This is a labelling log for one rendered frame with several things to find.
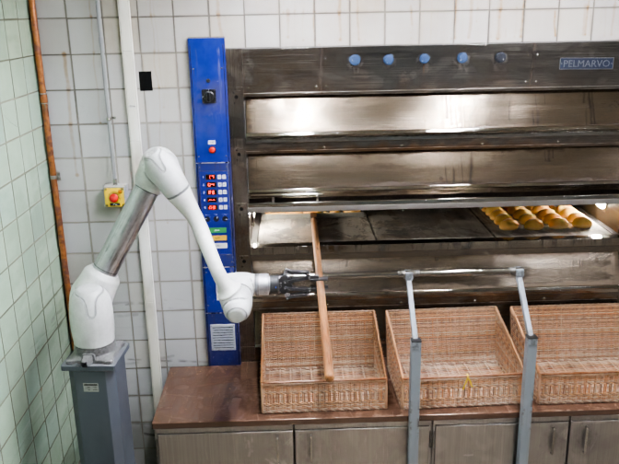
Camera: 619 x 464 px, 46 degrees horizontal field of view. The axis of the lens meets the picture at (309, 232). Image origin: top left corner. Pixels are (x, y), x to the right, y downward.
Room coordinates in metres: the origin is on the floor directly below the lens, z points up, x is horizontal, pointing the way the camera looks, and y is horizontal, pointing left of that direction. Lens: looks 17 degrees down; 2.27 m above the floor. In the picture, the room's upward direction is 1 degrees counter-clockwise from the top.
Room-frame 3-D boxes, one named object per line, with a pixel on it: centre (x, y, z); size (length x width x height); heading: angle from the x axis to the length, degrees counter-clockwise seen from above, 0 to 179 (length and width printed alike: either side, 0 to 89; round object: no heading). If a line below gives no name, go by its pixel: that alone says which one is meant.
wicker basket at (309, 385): (3.05, -0.04, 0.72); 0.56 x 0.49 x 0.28; 92
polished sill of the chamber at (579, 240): (3.36, -0.62, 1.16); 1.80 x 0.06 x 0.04; 91
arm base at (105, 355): (2.55, 0.84, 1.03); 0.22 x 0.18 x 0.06; 177
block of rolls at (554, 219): (3.79, -1.19, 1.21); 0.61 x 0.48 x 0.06; 1
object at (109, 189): (3.26, 0.88, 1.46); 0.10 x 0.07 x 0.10; 91
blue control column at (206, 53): (4.24, 0.46, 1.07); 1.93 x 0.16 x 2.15; 1
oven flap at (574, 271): (3.34, -0.62, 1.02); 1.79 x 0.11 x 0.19; 91
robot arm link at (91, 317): (2.58, 0.84, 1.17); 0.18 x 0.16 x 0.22; 18
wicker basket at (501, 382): (3.07, -0.65, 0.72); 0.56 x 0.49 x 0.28; 93
